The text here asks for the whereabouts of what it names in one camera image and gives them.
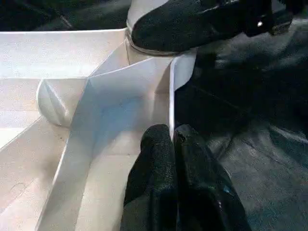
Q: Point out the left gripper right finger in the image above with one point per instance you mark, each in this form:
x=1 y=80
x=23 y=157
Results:
x=207 y=197

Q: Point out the white plastic table leg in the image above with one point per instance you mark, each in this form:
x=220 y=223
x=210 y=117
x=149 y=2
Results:
x=134 y=14

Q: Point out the white plastic table top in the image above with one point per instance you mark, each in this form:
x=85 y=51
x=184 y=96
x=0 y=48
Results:
x=96 y=108

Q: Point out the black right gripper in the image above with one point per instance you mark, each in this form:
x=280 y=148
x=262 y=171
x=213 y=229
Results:
x=272 y=16

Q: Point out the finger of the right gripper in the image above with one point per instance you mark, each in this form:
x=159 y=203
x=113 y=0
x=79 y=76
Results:
x=183 y=26

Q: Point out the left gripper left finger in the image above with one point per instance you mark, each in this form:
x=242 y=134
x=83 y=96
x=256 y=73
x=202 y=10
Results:
x=154 y=180

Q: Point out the black plastic mat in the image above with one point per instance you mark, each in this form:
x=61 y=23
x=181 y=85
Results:
x=252 y=120

